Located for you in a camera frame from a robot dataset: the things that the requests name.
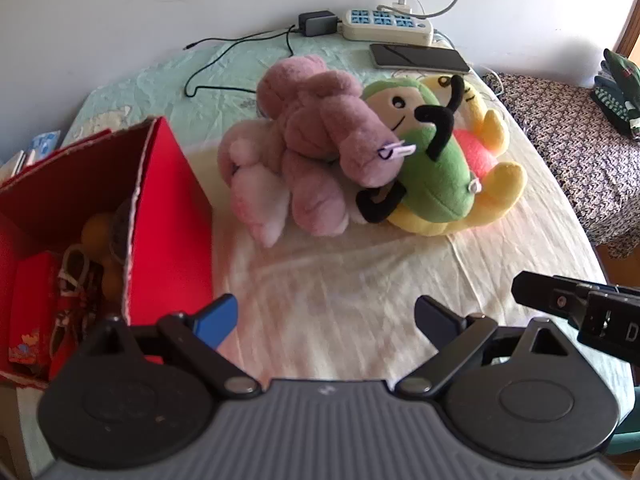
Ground yellow plush toy red shirt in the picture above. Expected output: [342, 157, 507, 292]
[389, 74, 529, 237]

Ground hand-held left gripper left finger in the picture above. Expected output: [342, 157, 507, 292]
[80, 294, 262, 401]

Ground pink plush toy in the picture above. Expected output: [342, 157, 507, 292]
[256, 54, 418, 238]

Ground green plush toy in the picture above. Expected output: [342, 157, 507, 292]
[356, 75, 485, 226]

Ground dark floral patterned cloth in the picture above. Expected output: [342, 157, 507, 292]
[482, 72, 640, 261]

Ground red cardboard box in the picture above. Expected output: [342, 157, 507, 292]
[0, 116, 215, 391]

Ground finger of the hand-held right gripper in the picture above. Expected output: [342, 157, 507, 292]
[511, 271, 621, 328]

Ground black cable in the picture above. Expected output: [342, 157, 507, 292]
[183, 24, 301, 98]

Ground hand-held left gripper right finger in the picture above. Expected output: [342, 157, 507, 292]
[395, 296, 576, 400]

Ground brown wooden frame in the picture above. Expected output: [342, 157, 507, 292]
[612, 0, 640, 61]

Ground black power adapter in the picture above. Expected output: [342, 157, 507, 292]
[298, 11, 341, 38]

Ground dark green patterned cloth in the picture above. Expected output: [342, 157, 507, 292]
[592, 48, 640, 141]

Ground red patterned pouch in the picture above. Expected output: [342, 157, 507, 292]
[7, 252, 63, 366]

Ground black smartphone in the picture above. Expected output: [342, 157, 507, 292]
[369, 43, 472, 74]

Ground mint green bed sheet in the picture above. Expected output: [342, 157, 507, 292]
[65, 35, 633, 411]

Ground orange plush toy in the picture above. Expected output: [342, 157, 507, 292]
[81, 212, 131, 301]

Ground white blue power strip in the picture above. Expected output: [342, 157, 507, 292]
[341, 8, 435, 47]

